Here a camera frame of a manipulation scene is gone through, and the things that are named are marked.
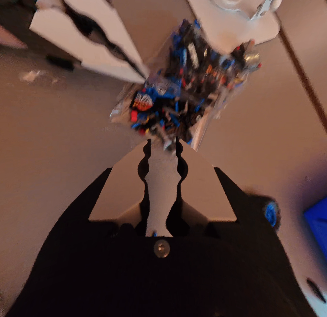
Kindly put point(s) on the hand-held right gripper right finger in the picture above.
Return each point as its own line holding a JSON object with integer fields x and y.
{"x": 207, "y": 194}

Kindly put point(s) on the blue storage bin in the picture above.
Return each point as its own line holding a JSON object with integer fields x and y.
{"x": 318, "y": 225}

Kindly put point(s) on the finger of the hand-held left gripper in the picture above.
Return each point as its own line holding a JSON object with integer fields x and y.
{"x": 112, "y": 30}
{"x": 76, "y": 48}

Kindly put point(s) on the clear bag of toy bricks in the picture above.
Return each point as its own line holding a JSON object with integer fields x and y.
{"x": 189, "y": 87}

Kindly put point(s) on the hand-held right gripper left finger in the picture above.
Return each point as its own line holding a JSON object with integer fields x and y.
{"x": 117, "y": 191}

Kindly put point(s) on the black pin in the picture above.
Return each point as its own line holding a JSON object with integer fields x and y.
{"x": 316, "y": 289}

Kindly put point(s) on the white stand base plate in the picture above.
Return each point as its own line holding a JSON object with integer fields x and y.
{"x": 230, "y": 23}

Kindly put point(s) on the grey desk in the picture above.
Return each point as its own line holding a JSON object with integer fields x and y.
{"x": 63, "y": 143}
{"x": 306, "y": 41}

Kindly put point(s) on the black tyre blue hub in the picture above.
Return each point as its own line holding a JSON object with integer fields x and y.
{"x": 270, "y": 212}

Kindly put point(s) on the person's left hand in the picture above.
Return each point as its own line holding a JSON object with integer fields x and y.
{"x": 10, "y": 38}

